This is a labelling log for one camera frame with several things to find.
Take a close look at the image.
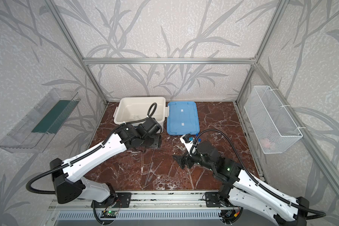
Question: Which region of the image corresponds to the green circuit board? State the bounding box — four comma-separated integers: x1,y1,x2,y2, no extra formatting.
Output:
100,211,118,218

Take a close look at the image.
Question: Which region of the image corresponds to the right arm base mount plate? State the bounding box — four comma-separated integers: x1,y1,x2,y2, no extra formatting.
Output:
203,192,227,208

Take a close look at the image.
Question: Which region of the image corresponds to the aluminium front rail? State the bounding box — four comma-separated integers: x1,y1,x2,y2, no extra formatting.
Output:
47,190,286,211

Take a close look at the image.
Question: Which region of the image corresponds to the blue plastic bin lid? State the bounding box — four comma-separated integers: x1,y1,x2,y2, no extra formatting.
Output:
167,101,200,136

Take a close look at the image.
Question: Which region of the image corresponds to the white plastic storage bin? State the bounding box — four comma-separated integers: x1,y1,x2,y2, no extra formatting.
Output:
113,97,169,126

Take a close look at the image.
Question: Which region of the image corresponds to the pink item in basket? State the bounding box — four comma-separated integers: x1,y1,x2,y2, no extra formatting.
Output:
261,138,275,150

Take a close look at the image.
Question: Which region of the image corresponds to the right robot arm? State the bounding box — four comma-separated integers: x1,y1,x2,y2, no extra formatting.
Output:
173,134,326,226

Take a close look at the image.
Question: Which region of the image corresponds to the white wire mesh basket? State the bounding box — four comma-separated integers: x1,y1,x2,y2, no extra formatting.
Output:
244,86,303,154

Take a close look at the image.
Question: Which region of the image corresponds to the clear plastic pipette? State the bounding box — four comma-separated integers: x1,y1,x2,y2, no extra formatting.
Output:
145,162,153,184

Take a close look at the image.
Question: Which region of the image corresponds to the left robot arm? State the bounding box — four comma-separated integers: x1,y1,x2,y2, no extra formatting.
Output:
26,103,162,207

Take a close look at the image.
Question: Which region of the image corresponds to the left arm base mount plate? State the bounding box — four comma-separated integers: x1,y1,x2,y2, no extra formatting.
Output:
91,192,132,209

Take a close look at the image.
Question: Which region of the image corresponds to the small clear glass beaker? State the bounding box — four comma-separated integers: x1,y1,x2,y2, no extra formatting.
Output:
132,114,140,121

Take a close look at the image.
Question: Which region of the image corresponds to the clear acrylic wall shelf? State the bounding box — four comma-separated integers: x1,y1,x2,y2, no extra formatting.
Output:
0,88,81,153

